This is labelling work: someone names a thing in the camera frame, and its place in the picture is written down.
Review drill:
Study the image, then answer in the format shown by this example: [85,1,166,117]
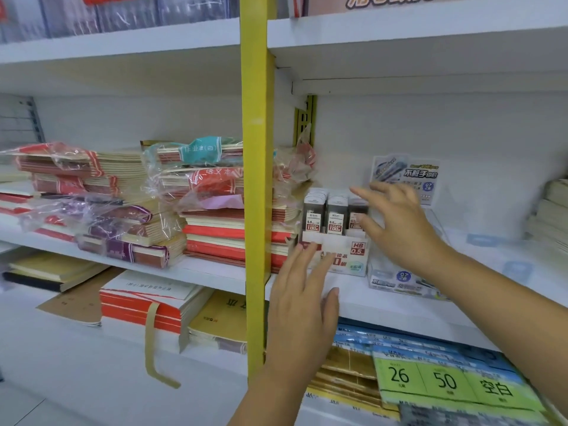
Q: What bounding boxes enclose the person's right hand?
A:
[349,181,451,273]

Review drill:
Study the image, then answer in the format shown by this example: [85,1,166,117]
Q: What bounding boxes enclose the person's left hand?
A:
[264,241,341,382]

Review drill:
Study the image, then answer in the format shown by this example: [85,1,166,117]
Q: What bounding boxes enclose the white lead display box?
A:
[291,230,370,278]

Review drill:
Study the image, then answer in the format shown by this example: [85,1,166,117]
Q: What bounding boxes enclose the rows of lead cases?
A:
[303,187,370,235]

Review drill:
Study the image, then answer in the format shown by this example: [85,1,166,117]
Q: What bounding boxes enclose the person's right forearm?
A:
[424,248,568,406]

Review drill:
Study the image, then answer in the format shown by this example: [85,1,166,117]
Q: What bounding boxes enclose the clear display of green purple tubes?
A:
[367,154,449,300]

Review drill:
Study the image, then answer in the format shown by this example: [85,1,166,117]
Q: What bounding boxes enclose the clear box with blue label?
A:
[443,208,538,285]

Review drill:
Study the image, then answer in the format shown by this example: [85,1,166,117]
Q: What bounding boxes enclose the stack of gold paper packs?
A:
[306,346,400,418]

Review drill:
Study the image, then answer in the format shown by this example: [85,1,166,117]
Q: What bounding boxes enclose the yellow notebook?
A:
[188,290,249,356]

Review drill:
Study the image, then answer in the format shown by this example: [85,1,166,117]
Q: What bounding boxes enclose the stack of blue paper packs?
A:
[333,319,520,373]

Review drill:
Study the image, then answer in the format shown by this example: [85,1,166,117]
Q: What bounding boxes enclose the red-spine notebook stack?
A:
[179,208,302,273]

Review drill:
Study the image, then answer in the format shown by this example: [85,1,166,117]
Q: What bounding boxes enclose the crumpled plastic-wrapped notebook pack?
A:
[273,126,317,209]

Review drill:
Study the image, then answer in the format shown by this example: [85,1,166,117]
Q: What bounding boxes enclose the pink paper sheet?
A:
[199,195,245,211]

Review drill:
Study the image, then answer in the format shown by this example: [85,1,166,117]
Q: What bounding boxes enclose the beige notebook stack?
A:
[525,177,568,258]

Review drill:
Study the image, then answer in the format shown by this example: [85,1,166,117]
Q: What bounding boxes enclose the wrapped purple-band notebook stack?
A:
[20,195,187,269]

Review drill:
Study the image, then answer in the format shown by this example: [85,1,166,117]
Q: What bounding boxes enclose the red white receipt book bundle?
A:
[99,270,214,342]

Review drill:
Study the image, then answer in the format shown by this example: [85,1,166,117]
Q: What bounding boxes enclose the wrapped red-band notebook pack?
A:
[149,163,245,202]

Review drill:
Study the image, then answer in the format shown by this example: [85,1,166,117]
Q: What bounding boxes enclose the wrapped teal-band notebook pack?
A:
[141,136,244,164]

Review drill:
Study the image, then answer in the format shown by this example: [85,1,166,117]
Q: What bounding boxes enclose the brown kraft folder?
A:
[36,266,125,328]

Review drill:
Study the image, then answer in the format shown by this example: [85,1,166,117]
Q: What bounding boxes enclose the wrapped red-band notebook stack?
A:
[4,142,150,196]

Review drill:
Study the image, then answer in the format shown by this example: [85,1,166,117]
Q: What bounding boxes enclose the orange pink sign board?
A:
[306,0,502,16]

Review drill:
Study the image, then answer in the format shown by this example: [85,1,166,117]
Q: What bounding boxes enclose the tan notebooks with black spine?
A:
[2,251,109,293]

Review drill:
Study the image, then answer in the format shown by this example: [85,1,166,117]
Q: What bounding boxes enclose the flat red white book stack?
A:
[0,166,41,218]

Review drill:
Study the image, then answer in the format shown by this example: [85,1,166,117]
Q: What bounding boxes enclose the clear pen packs red label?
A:
[0,0,243,43]

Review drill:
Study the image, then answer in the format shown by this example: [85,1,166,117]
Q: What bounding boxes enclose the beige paper strap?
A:
[144,301,192,390]

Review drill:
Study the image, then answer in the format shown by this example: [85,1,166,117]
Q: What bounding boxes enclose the yellow slotted bracket rail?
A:
[292,95,318,147]

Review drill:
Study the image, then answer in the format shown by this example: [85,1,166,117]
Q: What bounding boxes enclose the yellow shelf post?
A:
[239,0,278,382]

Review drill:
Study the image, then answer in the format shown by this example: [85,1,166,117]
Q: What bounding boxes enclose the grey wire grid panel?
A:
[0,95,45,145]

